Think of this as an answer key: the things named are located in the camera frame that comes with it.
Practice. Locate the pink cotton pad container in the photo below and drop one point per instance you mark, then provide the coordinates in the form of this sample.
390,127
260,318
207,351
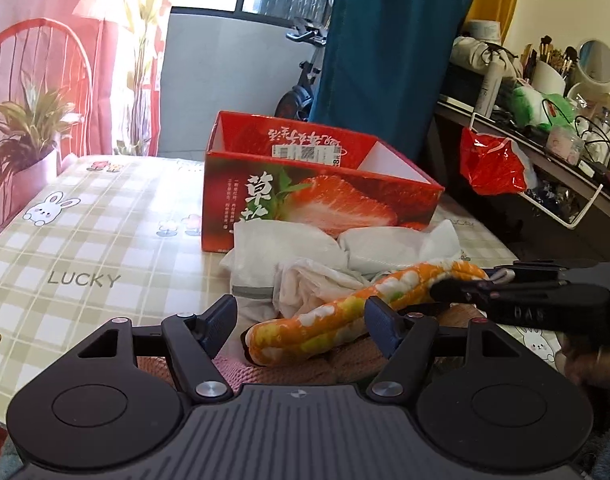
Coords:
562,142

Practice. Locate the white paper roll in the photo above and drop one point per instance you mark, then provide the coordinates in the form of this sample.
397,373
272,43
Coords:
482,30

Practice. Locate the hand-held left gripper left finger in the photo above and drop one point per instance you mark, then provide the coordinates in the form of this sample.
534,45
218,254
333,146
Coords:
220,321

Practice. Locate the round white mirror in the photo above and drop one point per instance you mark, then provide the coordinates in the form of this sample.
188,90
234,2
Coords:
596,60

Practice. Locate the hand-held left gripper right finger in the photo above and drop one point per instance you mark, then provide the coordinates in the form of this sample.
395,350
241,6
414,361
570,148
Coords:
381,326

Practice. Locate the black exercise bike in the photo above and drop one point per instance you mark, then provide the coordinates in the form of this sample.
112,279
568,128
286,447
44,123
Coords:
305,95

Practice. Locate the pink knitted cloth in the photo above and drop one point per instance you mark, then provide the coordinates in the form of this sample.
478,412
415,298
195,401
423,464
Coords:
335,366

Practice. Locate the person's right hand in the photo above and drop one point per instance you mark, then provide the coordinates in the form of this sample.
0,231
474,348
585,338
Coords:
590,362

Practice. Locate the checked bunny print tablecloth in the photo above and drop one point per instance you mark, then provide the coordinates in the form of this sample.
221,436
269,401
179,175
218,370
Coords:
110,220

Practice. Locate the red plastic bag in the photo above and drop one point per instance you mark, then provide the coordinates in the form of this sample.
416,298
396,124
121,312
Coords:
487,165

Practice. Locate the red strawberry print cardboard box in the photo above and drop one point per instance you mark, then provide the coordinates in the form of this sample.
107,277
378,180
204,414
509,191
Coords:
335,195

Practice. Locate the white zipper cloth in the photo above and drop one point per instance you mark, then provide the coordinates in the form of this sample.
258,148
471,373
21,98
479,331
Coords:
310,285

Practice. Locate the teal curtain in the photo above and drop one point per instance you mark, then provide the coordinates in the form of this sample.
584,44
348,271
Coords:
385,45

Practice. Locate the white brush holder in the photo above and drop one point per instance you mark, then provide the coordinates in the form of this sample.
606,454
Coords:
547,80

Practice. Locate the pink printed backdrop cloth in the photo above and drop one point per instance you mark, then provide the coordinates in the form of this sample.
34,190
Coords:
35,0

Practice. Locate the dark desk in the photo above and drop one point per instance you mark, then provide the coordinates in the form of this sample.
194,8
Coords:
490,220

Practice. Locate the bunch of makeup brushes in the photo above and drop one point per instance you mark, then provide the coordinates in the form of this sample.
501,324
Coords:
550,52

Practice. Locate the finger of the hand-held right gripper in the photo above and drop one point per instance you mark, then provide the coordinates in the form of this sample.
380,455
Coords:
447,292
530,271

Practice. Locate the white spray bottle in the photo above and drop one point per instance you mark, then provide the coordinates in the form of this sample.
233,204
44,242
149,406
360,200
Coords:
487,87

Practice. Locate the white cloth bag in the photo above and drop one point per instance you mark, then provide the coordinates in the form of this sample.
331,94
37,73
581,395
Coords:
472,52

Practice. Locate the green plush toy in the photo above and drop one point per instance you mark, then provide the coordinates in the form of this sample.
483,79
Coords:
532,105

